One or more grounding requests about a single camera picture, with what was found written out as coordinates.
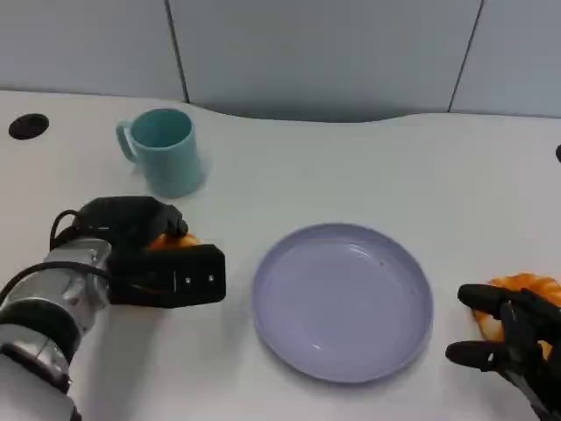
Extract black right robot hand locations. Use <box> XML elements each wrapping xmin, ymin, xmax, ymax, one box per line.
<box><xmin>444</xmin><ymin>283</ymin><xmax>561</xmax><ymax>421</ymax></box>

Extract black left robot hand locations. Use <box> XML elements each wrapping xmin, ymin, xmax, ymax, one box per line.
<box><xmin>77</xmin><ymin>196</ymin><xmax>189</xmax><ymax>252</ymax></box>

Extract orange white toy bread roll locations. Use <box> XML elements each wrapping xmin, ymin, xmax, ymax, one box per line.
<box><xmin>471</xmin><ymin>273</ymin><xmax>561</xmax><ymax>359</ymax></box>
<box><xmin>147</xmin><ymin>232</ymin><xmax>208</xmax><ymax>253</ymax></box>

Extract pale green mug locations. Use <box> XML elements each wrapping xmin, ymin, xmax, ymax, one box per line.
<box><xmin>115</xmin><ymin>108</ymin><xmax>205</xmax><ymax>199</ymax></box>

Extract lilac plate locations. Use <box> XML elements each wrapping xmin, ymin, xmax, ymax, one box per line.
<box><xmin>251</xmin><ymin>222</ymin><xmax>435</xmax><ymax>384</ymax></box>

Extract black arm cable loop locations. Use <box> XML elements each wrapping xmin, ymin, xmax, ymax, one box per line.
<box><xmin>0</xmin><ymin>260</ymin><xmax>111</xmax><ymax>304</ymax></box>
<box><xmin>49</xmin><ymin>209</ymin><xmax>89</xmax><ymax>252</ymax></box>

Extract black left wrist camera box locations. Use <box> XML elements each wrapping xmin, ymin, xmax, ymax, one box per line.
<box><xmin>106</xmin><ymin>243</ymin><xmax>227</xmax><ymax>310</ymax></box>

